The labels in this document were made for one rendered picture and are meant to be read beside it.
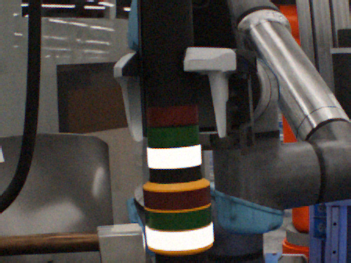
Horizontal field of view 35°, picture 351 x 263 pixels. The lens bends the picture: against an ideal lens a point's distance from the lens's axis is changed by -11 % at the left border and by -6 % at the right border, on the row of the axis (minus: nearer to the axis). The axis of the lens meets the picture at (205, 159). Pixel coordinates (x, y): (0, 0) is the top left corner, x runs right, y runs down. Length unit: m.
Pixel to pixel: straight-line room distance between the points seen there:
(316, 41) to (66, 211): 0.87
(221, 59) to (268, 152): 0.27
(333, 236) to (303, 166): 0.55
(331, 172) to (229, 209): 0.12
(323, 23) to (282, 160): 0.64
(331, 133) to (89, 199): 0.33
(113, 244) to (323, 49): 0.93
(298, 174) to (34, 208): 0.30
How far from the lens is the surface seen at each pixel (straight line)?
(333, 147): 0.68
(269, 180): 0.63
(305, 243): 4.37
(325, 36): 1.25
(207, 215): 0.38
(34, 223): 0.47
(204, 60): 0.36
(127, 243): 0.38
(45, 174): 0.51
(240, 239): 1.15
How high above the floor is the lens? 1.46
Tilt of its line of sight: 7 degrees down
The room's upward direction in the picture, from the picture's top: 3 degrees counter-clockwise
